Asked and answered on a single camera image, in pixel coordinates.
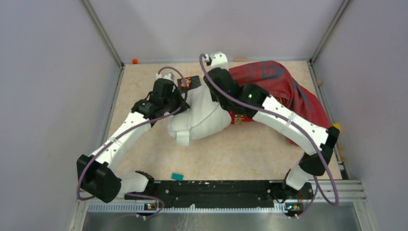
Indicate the red patterned pillowcase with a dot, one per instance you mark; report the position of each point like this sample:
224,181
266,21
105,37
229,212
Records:
277,80

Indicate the wooden peg at back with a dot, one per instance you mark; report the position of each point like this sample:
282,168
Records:
240,59

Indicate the aluminium front rail frame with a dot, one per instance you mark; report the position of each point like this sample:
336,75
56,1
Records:
339,205

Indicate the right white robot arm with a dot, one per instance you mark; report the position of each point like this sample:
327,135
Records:
257,104

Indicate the teal small block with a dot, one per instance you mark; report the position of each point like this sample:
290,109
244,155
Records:
177,177

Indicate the wooden peg lower right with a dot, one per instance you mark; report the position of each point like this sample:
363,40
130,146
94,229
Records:
341,153

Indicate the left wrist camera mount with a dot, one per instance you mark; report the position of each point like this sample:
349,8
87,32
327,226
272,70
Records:
170,76

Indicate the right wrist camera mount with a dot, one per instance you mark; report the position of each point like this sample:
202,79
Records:
215,60

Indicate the yellow small block right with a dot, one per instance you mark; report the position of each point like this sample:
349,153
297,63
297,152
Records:
336,125

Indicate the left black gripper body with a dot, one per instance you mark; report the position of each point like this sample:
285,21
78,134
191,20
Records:
175,104

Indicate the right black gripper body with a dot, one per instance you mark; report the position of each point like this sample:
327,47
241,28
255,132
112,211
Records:
223,103

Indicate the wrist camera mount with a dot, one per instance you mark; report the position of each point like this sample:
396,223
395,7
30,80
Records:
215,60
170,76

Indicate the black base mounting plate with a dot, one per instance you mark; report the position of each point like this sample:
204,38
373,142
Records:
225,193

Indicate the white pillow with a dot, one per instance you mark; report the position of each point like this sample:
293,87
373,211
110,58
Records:
204,118

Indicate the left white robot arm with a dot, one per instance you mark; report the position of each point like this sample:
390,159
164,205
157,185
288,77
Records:
96,171

